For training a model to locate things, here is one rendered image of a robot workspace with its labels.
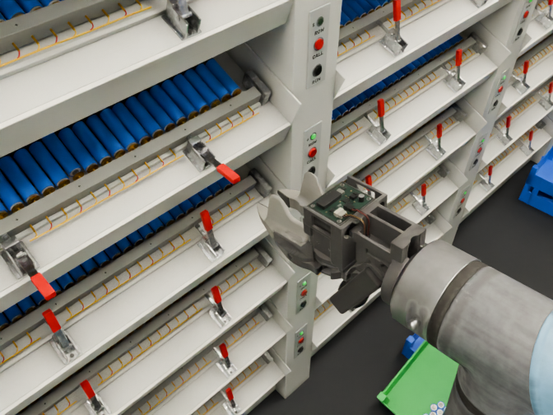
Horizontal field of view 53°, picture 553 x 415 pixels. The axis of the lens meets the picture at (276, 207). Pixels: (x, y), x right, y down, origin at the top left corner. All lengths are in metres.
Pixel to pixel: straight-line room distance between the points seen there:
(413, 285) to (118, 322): 0.51
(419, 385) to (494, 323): 1.15
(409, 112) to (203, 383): 0.73
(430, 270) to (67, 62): 0.42
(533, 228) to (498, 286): 1.66
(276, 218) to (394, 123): 0.62
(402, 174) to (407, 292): 0.88
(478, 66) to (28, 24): 1.06
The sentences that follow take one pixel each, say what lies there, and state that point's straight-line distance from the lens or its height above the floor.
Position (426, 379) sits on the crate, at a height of 0.05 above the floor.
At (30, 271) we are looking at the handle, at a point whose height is 0.97.
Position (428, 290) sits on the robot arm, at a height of 1.07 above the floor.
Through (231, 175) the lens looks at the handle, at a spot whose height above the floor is 0.97.
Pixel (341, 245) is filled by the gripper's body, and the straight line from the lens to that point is 0.55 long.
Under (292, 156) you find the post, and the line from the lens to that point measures 0.91.
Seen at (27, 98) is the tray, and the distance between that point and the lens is 0.61.
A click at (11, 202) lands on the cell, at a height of 1.00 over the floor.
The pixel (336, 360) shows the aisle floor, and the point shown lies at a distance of 1.69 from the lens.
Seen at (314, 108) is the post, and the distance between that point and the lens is 0.89.
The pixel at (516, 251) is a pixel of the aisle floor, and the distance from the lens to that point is 2.07.
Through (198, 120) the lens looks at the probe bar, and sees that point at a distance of 0.80.
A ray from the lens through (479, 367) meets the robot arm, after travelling 0.51.
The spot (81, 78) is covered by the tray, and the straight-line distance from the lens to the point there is 0.62.
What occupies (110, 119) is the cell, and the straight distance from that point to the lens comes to 0.80.
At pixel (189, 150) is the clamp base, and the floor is 0.97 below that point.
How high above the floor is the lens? 1.47
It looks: 46 degrees down
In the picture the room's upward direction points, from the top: straight up
